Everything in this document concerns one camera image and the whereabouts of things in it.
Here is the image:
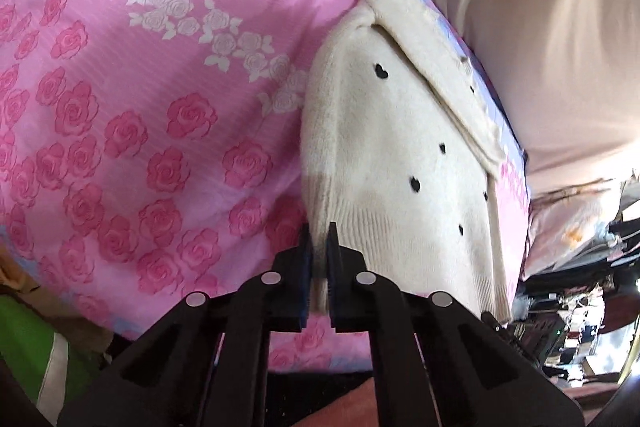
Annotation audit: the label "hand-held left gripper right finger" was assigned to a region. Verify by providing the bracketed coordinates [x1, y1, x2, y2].
[325, 221, 586, 427]

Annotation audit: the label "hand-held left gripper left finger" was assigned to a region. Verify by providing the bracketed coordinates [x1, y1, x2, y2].
[56, 225, 314, 427]

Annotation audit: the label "cream knit sweater black hearts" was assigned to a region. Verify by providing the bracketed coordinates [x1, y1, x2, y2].
[299, 0, 514, 325]

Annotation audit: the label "reddish brown cloth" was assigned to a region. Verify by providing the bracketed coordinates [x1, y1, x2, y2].
[295, 376, 377, 427]

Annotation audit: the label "pink rose print bedsheet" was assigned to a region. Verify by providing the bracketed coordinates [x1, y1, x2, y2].
[0, 0, 532, 373]

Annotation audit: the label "pale pink pillow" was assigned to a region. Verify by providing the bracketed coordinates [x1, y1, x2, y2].
[520, 179, 626, 281]

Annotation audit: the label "pile of dark clutter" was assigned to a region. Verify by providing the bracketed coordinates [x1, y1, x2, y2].
[480, 177, 640, 389]

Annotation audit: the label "green cloth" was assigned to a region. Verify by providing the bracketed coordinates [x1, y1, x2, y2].
[0, 294, 109, 419]

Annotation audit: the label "beige cloth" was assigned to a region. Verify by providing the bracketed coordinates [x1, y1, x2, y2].
[320, 0, 640, 198]

